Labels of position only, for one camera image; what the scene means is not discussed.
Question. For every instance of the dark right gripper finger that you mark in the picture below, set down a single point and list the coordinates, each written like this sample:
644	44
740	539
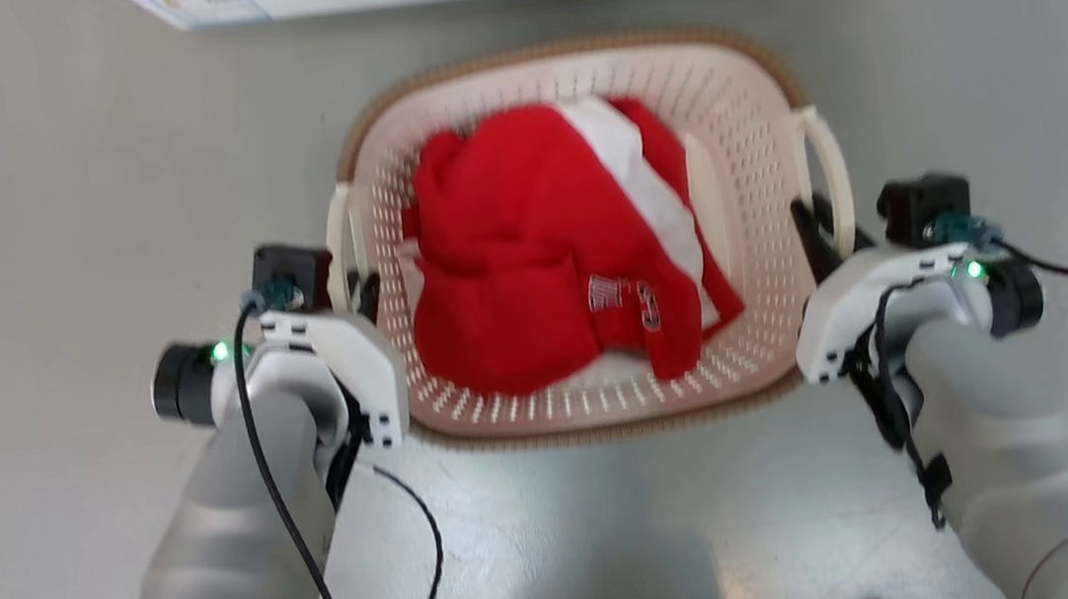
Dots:
816	245
860	237

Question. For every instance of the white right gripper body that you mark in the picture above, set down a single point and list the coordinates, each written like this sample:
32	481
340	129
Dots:
852	301

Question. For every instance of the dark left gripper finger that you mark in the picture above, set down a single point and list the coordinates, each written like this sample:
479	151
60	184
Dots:
372	297

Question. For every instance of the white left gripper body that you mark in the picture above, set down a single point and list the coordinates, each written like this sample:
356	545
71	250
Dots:
357	358

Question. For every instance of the beige plastic laundry basket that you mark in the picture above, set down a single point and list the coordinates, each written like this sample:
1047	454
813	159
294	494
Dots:
546	415

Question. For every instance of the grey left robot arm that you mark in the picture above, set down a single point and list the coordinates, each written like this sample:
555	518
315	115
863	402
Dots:
223	550

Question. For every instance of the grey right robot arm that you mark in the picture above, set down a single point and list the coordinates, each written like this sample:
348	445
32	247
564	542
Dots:
1016	447

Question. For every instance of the red garment with print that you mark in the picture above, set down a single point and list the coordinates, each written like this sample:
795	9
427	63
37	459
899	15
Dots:
508	243

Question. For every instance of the white cloth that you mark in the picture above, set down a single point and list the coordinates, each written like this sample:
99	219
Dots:
639	169

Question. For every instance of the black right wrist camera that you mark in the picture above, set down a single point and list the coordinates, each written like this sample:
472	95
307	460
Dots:
921	204

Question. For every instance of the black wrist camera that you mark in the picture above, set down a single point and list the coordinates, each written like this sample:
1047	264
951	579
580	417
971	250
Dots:
290	266
921	204

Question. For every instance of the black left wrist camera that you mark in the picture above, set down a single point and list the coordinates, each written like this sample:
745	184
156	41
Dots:
290	266

